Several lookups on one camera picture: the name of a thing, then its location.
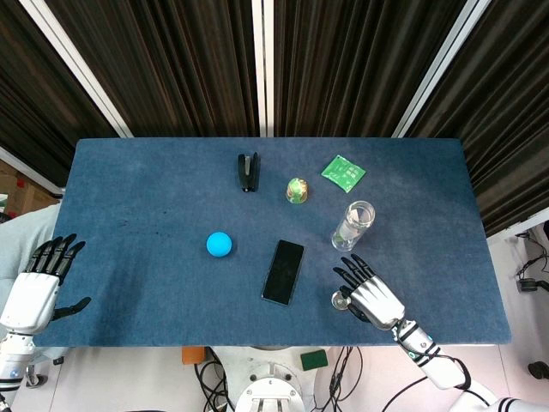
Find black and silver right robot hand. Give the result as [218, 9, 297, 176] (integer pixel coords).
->
[333, 253, 407, 332]

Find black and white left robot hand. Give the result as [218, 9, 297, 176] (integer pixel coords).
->
[0, 233, 92, 336]

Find clear glass cup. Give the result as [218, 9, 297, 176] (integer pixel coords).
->
[330, 200, 377, 252]

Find grey cloth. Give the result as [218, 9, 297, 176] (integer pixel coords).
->
[0, 203, 62, 301]

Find grey caster wheel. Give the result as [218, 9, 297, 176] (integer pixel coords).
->
[25, 364, 49, 390]

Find green block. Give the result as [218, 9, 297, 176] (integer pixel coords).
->
[299, 349, 329, 373]

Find black smartphone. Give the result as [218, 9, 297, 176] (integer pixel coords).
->
[261, 239, 306, 306]

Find brown cardboard box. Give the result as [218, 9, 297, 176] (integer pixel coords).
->
[0, 161, 60, 215]

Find blue felt table cloth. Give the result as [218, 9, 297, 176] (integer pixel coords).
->
[33, 136, 512, 348]

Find green foil sachet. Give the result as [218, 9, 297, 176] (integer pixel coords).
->
[320, 154, 368, 193]

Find white robot torso base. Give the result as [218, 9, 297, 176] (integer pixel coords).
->
[212, 345, 340, 412]

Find small green yellow toy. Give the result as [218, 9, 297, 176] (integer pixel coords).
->
[286, 177, 311, 204]

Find blue ball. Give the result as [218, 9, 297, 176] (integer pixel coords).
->
[206, 231, 233, 258]

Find orange block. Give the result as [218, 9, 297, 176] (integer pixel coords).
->
[181, 346, 206, 366]

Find black stapler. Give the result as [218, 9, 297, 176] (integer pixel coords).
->
[237, 152, 262, 193]

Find black pleated curtain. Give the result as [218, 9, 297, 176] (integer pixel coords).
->
[0, 0, 549, 237]

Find black cable bundle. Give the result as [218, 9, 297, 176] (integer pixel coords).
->
[328, 346, 365, 407]
[195, 347, 236, 412]

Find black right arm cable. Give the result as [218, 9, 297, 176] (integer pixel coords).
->
[380, 373, 434, 412]

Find white frame post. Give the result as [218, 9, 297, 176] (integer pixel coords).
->
[251, 0, 275, 138]
[19, 0, 135, 138]
[392, 0, 492, 138]

